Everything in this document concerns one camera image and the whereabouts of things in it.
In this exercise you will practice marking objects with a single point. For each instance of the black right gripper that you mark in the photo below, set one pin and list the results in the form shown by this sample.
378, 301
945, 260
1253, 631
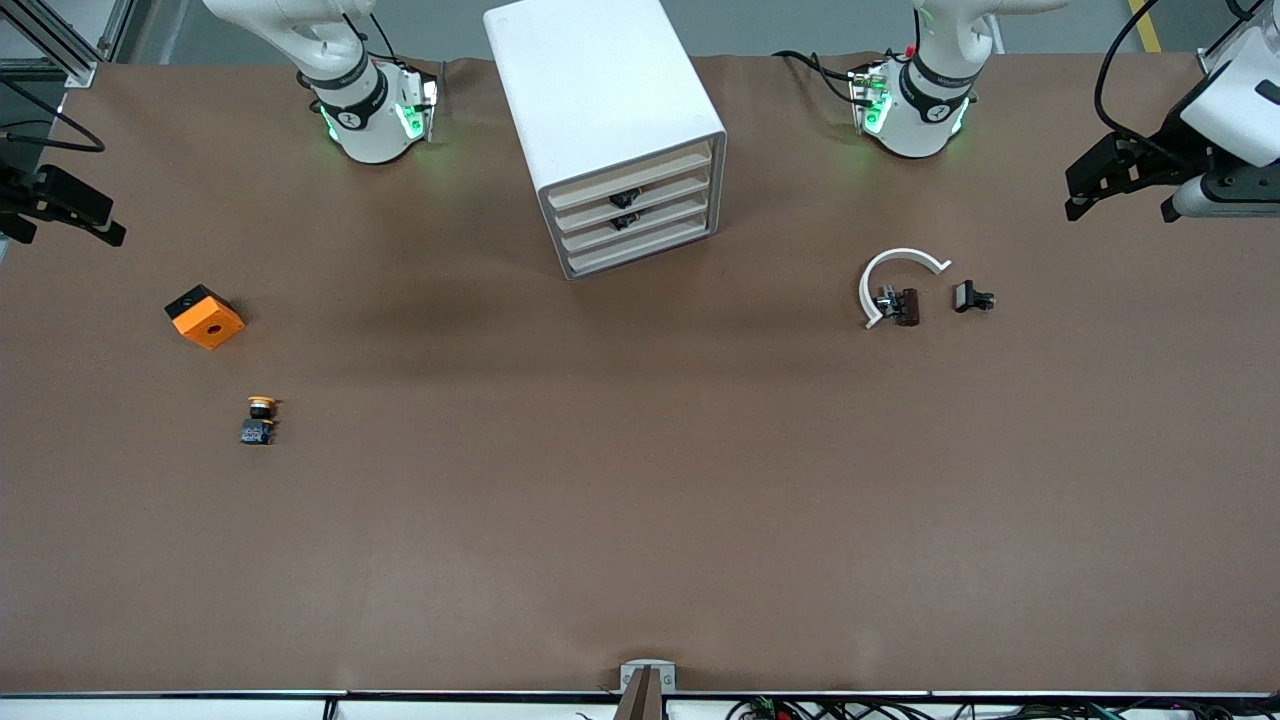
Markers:
22, 195

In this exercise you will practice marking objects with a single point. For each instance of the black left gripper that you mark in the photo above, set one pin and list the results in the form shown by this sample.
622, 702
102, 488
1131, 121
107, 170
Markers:
1172, 146

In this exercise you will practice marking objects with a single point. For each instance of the orange push button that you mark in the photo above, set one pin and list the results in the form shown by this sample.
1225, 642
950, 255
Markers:
259, 425

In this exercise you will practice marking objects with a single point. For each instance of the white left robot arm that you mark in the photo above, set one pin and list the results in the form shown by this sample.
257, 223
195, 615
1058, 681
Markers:
925, 120

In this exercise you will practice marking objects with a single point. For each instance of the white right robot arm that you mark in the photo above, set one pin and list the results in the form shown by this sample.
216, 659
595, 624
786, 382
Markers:
370, 140

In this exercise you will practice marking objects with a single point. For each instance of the orange square block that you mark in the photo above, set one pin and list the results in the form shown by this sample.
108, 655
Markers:
207, 322

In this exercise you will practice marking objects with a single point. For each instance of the small black clip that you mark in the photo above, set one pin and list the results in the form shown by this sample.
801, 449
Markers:
968, 296

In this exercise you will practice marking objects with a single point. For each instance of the brown plastic cylinder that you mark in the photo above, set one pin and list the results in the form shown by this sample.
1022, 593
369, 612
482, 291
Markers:
908, 308

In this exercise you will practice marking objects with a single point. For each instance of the silver left base connector box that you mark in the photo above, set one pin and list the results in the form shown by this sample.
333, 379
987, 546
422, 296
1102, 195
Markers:
868, 100

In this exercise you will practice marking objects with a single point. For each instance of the silver base connector box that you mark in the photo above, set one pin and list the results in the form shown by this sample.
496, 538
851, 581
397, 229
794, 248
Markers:
868, 100
422, 105

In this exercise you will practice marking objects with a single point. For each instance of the silver right base connector box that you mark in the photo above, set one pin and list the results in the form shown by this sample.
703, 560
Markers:
422, 105

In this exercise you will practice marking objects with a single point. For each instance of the brown table mat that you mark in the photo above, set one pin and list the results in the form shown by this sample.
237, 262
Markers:
600, 500

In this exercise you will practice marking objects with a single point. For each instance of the aluminium frame post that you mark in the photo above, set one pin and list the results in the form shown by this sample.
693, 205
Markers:
1225, 50
70, 55

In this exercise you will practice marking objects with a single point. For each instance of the white table edge rail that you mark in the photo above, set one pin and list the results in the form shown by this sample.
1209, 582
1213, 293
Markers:
200, 708

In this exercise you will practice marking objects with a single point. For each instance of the grey metal bracket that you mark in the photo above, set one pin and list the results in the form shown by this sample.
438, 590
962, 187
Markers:
632, 668

